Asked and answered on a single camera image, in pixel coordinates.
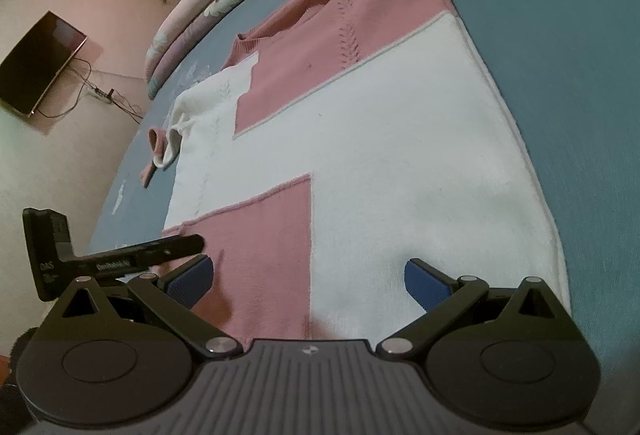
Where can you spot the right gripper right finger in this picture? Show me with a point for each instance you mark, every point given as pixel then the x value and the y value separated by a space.
pixel 496 356

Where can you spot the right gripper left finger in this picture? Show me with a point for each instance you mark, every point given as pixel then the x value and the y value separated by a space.
pixel 108 356

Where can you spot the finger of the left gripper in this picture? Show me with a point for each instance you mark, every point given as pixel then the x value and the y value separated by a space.
pixel 137 258

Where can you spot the pink and white knit sweater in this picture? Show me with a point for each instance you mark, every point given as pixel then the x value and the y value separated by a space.
pixel 342 138

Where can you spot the wall mounted television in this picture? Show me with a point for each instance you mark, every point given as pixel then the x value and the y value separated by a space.
pixel 36 61

